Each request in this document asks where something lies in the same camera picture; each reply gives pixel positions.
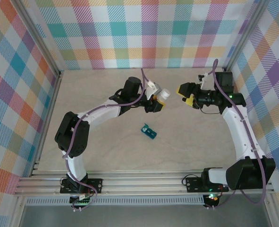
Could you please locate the white pill bottle orange label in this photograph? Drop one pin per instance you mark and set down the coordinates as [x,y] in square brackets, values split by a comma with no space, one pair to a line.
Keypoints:
[164,94]

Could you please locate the teal pill organizer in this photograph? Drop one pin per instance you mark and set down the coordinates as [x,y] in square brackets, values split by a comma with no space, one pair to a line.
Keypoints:
[151,133]

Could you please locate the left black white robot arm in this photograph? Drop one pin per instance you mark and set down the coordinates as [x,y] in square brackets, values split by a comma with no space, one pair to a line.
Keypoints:
[70,137]

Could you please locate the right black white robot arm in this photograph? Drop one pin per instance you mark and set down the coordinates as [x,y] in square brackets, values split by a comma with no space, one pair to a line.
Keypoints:
[247,175]

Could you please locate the right control board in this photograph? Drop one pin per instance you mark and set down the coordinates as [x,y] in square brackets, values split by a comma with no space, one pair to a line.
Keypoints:
[213,198]

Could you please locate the control board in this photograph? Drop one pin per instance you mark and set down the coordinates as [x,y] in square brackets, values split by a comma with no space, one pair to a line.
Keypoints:
[80,202]
[213,198]

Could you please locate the left control board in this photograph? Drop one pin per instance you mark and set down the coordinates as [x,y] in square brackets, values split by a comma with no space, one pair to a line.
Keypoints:
[80,202]

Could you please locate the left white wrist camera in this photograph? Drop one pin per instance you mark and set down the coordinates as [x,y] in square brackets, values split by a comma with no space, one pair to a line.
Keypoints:
[153,89]

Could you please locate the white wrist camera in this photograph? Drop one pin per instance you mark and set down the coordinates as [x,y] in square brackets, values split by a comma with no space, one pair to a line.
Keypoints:
[153,89]
[205,82]

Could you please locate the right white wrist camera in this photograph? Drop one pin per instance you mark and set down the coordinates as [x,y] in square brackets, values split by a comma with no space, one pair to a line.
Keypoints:
[205,82]

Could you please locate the aluminium frame post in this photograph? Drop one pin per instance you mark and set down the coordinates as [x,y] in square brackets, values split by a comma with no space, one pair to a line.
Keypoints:
[39,39]
[245,35]

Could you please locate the aluminium mounting rail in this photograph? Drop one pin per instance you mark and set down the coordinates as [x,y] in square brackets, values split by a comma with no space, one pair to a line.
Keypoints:
[141,182]

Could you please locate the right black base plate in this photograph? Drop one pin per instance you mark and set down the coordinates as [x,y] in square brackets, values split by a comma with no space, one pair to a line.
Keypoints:
[193,185]

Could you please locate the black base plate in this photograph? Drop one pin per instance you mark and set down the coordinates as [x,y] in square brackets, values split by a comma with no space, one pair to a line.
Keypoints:
[193,185]
[95,185]

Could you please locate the aluminium side rail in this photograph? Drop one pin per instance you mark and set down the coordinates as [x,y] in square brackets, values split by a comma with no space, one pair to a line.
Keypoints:
[48,118]

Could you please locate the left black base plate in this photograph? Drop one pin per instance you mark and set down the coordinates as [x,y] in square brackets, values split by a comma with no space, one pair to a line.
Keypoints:
[95,185]

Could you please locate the aluminium frame leg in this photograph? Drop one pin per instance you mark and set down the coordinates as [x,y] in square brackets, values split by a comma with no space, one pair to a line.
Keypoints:
[17,212]
[271,212]

